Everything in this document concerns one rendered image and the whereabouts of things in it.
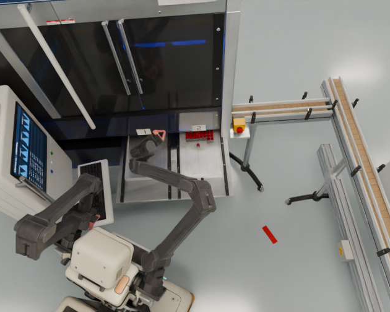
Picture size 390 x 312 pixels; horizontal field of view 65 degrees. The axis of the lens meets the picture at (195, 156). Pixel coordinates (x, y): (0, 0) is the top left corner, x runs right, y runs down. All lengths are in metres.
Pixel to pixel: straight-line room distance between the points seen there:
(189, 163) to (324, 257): 1.42
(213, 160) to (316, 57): 2.35
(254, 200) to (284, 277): 0.65
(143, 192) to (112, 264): 0.71
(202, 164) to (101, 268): 0.92
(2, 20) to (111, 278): 1.08
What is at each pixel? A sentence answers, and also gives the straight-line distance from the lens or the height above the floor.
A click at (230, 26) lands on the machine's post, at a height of 1.73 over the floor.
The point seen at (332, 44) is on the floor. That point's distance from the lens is 4.15.
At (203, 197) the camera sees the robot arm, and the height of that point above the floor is 1.53.
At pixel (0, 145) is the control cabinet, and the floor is 1.54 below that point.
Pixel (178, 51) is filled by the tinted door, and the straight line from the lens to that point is 1.43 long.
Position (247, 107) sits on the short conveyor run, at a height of 0.93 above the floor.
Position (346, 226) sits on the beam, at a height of 0.55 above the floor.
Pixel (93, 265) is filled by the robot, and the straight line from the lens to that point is 1.31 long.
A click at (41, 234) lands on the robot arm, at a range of 1.14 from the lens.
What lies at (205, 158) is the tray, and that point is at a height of 0.88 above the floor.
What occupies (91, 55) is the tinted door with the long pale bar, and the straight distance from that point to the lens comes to 1.50.
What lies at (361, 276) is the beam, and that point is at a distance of 2.23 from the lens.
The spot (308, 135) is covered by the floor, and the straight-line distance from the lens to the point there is 3.20.
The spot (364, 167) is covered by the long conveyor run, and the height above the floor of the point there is 0.93.
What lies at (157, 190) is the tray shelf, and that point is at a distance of 1.86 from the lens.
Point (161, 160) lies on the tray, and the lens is 1.94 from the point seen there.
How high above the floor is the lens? 2.57
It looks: 61 degrees down
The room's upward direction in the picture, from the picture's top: 6 degrees counter-clockwise
